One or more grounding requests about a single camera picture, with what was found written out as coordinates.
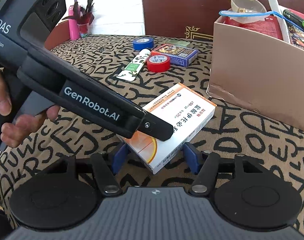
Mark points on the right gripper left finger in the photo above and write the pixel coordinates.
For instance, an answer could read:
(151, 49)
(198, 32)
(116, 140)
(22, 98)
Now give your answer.
(116, 158)

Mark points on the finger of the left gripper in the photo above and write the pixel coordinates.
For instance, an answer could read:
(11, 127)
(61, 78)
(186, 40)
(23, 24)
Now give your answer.
(155, 127)

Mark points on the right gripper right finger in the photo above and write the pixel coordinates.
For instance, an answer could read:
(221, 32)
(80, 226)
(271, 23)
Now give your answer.
(197, 164)

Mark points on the orange white medicine box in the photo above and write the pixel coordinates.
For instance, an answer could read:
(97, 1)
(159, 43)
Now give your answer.
(186, 110)

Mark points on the white floral cream tube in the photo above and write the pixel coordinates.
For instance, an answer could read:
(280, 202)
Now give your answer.
(132, 70)

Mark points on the red tape roll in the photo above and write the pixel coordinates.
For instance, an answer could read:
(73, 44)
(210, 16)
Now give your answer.
(158, 63)

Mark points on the playing card box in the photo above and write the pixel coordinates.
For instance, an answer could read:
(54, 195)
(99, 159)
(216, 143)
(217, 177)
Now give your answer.
(179, 55)

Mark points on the green small box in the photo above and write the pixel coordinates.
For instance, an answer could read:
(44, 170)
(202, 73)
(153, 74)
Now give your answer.
(181, 43)

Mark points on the blue tape roll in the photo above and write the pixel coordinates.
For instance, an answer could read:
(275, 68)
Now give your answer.
(143, 43)

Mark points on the person's left hand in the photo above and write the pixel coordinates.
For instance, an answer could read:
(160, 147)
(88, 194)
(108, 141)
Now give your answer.
(14, 114)

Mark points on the pink bottle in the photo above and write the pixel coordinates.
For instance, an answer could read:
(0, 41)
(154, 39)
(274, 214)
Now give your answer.
(73, 27)

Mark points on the red pen cup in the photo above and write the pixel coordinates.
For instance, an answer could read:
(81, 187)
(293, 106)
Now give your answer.
(84, 29)

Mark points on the cardboard storage box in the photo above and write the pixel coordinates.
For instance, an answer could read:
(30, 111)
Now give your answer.
(257, 72)

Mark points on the dark wooden headboard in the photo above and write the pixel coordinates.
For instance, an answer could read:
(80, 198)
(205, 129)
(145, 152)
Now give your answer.
(192, 7)

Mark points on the blue rimmed strainer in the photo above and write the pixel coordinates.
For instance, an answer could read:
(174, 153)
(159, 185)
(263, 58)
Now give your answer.
(249, 14)

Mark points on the bamboo brush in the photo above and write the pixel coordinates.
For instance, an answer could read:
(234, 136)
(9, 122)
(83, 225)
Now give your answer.
(242, 10)

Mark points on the red booklet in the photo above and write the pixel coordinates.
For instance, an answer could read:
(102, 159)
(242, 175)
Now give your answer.
(269, 26)

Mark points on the clear plastic measuring cup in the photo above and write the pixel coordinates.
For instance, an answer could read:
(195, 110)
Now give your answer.
(251, 6)

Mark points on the white plastic knife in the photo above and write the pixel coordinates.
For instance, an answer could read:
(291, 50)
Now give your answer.
(274, 5)

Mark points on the black green marker pen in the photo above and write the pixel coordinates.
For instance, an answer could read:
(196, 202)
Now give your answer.
(295, 19)

